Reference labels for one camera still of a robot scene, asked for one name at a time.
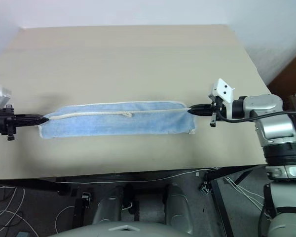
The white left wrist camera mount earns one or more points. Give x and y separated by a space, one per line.
0 95

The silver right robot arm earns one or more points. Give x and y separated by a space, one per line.
273 128

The light blue towel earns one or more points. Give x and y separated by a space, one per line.
118 124

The grey robot torso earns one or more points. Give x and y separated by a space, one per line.
118 229

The brown wooden cabinet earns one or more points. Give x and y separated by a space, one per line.
289 74

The black table leg frame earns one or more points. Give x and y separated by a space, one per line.
219 197

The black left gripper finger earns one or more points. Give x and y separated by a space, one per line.
27 123
27 117

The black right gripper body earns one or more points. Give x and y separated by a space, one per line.
218 111

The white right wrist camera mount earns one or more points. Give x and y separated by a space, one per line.
223 92

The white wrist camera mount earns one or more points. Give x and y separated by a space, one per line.
223 92
0 95

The grey robot leg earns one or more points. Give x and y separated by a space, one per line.
178 208
108 207

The grey robot right leg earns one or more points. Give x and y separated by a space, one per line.
178 208

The black floor bracket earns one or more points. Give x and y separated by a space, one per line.
83 202

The grey robot left leg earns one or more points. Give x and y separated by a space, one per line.
108 207

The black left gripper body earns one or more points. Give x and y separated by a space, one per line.
3 121

